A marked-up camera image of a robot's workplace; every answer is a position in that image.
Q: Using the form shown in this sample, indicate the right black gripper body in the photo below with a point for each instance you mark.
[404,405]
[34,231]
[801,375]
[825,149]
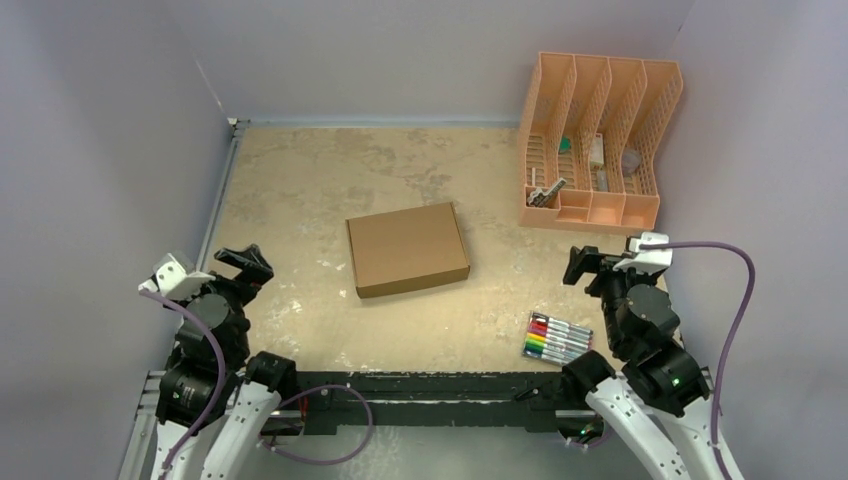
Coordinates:
[597,271]

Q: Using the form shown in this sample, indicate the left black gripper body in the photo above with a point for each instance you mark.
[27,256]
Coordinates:
[239,293]

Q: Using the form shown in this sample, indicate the brown cardboard box sheet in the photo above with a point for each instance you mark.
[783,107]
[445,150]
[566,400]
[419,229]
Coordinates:
[407,250]

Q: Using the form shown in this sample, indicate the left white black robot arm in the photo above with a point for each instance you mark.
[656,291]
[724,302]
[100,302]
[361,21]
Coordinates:
[214,396]

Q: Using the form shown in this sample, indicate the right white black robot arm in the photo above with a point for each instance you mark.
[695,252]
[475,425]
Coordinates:
[689,446]

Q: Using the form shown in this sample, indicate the white paper box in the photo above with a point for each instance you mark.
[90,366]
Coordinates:
[596,152]

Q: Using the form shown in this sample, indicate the black white striped item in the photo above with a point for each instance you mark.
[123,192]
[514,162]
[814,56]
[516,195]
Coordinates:
[541,198]

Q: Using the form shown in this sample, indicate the pack of coloured markers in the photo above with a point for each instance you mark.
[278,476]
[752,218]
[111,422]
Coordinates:
[555,341]

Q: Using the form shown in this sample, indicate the clear plastic cup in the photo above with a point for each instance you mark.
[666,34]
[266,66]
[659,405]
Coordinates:
[631,160]

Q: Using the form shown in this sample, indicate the orange plastic file organizer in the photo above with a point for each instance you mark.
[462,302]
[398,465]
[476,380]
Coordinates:
[590,130]

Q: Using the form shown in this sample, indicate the green small object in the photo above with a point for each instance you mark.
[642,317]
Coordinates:
[565,145]

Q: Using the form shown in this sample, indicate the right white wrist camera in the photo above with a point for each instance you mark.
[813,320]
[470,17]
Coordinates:
[646,254]

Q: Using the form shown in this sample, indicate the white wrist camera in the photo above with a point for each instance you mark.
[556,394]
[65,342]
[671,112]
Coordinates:
[176,278]
[646,254]

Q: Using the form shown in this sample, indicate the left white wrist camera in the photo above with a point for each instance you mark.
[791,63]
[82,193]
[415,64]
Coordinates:
[176,278]

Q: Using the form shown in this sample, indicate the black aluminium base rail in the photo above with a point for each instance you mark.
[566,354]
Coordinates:
[464,399]

